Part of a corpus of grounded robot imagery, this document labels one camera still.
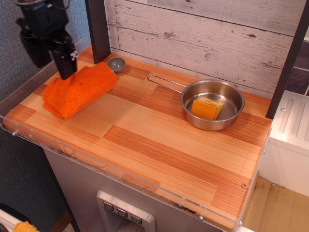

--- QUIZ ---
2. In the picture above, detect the grey cabinet with dispenser panel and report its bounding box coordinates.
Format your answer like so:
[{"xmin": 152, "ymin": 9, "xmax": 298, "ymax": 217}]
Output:
[{"xmin": 44, "ymin": 149, "xmax": 218, "ymax": 232}]

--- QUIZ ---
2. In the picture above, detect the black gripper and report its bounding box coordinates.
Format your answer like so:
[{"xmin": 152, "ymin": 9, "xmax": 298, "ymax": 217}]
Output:
[{"xmin": 15, "ymin": 0, "xmax": 78, "ymax": 80}]

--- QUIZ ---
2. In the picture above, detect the yellow cheese wedge block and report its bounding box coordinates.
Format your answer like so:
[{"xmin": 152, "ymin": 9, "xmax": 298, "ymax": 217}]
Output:
[{"xmin": 191, "ymin": 97, "xmax": 224, "ymax": 120}]

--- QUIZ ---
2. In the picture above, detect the blue handled grey scoop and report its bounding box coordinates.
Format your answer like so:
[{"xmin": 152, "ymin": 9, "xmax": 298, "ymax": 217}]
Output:
[{"xmin": 107, "ymin": 58, "xmax": 126, "ymax": 74}]

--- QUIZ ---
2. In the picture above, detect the yellow object bottom left corner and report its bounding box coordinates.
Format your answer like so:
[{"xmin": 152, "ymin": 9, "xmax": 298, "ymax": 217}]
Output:
[{"xmin": 13, "ymin": 221, "xmax": 37, "ymax": 232}]

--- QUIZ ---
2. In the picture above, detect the steel pan with wire handle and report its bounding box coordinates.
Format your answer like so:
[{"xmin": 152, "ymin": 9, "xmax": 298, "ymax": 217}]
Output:
[{"xmin": 147, "ymin": 74, "xmax": 245, "ymax": 131}]

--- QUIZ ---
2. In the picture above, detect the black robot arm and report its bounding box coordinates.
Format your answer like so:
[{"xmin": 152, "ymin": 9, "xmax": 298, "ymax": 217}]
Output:
[{"xmin": 15, "ymin": 0, "xmax": 78, "ymax": 80}]

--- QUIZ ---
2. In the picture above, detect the dark upright post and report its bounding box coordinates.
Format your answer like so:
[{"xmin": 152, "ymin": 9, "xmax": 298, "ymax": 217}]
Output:
[
  {"xmin": 266, "ymin": 0, "xmax": 309, "ymax": 119},
  {"xmin": 85, "ymin": 0, "xmax": 111, "ymax": 64}
]

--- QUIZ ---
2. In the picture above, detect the dark right upright post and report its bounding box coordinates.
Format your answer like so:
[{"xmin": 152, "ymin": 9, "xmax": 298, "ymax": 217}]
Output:
[{"xmin": 266, "ymin": 0, "xmax": 309, "ymax": 119}]

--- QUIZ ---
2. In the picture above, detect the orange knitted cloth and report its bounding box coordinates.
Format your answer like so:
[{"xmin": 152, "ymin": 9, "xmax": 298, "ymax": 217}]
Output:
[{"xmin": 42, "ymin": 62, "xmax": 118, "ymax": 119}]

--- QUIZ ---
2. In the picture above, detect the dark left upright post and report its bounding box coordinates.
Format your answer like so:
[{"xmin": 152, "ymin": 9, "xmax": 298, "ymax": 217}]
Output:
[{"xmin": 85, "ymin": 0, "xmax": 111, "ymax": 64}]

